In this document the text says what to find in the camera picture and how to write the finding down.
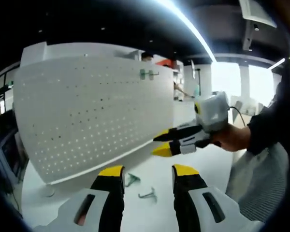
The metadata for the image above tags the grey metal hook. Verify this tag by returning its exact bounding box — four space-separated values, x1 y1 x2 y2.
138 187 158 203

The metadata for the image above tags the orange red panel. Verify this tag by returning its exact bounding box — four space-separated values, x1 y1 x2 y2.
156 59 177 70

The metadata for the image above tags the person's right hand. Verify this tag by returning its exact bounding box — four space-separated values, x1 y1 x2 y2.
207 123 252 152

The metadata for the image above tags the white mesh chair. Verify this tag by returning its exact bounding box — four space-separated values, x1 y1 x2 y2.
226 142 290 222

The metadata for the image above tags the ceiling light strip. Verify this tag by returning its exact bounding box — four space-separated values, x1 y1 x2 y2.
268 58 286 71
157 0 218 62

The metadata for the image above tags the white perforated mounting plate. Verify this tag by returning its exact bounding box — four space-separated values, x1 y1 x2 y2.
13 56 175 198

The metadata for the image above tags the white shelving unit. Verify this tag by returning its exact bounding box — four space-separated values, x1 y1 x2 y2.
173 69 184 101

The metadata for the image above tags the dark office desk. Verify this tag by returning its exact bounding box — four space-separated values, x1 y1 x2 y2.
0 130 29 191

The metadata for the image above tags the ceiling air conditioner unit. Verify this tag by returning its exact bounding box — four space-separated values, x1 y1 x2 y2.
239 0 277 29

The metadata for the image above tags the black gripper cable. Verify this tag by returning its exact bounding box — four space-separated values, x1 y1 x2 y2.
228 106 247 127

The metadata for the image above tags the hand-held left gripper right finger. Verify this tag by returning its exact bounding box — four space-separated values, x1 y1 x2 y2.
171 164 264 232

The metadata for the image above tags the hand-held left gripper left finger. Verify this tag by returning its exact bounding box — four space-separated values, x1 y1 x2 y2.
33 165 126 232

